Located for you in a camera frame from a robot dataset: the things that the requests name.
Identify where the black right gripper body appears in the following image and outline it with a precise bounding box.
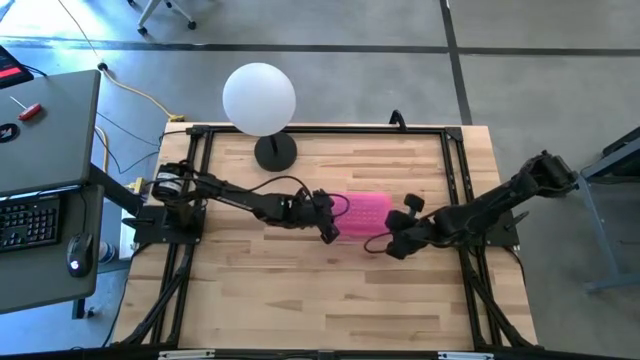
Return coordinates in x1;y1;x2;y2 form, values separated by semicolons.
383;192;436;261

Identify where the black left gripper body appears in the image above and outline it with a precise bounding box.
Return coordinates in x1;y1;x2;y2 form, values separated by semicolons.
293;187;347;246

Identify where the clear pencil box pink lid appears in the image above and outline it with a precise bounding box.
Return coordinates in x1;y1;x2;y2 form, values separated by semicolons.
329;192;395;242

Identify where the white globe lamp black base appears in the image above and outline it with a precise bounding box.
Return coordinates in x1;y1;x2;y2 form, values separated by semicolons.
222;62;299;173

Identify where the white label strip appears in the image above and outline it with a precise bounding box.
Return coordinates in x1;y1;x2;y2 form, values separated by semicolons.
438;351;495;360
158;349;216;359

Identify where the blue-legged workbench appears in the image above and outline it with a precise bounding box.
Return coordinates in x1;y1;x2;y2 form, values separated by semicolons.
552;127;640;294

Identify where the black computer mouse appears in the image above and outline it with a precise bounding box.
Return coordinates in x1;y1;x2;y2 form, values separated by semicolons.
66;232;95;279

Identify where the white office chair base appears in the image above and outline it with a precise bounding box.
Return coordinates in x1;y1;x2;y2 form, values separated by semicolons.
127;0;197;36

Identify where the grey laptop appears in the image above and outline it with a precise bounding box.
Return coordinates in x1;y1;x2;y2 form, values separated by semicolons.
0;69;102;197

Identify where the grey desk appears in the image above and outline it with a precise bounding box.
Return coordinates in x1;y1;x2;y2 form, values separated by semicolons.
0;184;105;315

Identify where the backlit black keyboard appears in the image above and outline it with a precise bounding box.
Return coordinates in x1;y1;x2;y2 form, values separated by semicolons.
0;194;62;254

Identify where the black device red screen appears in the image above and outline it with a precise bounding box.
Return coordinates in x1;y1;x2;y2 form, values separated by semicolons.
0;44;35;90

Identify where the black aluminium table frame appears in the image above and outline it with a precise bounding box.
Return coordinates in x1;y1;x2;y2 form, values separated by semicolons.
112;123;539;351

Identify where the yellow extension cable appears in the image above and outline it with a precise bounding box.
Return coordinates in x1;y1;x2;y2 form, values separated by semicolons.
57;0;186;123

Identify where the red-handled screwdriver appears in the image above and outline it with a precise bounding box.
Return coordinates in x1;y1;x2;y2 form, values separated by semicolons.
9;95;44;122

